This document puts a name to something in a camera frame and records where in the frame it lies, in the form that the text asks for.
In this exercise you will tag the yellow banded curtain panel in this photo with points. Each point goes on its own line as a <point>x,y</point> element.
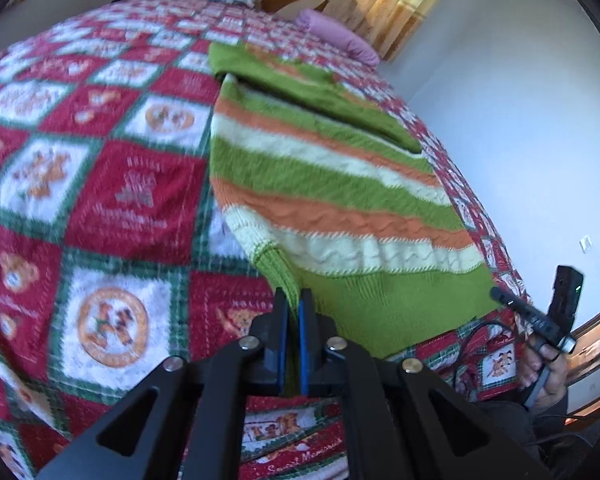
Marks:
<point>395,5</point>

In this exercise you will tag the person's dark clothing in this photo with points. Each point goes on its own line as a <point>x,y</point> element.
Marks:
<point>510,435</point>

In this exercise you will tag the white wall socket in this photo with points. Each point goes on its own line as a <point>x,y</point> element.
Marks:
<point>586,243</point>

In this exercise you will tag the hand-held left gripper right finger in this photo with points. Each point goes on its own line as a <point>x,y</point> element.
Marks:
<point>304,350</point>

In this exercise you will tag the person's right hand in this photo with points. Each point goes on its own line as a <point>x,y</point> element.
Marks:
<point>555,380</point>

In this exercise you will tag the green striped knit sweater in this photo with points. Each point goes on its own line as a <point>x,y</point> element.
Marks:
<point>330,185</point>

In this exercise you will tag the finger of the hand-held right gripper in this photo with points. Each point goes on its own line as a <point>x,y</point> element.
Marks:
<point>517,306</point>

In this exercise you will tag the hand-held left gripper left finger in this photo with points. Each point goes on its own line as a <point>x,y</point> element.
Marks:
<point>277,355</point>

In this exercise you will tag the red checked printed quilt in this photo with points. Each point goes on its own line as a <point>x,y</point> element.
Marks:
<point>105,210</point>

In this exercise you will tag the pink pillow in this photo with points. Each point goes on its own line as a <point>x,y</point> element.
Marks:
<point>340,35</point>

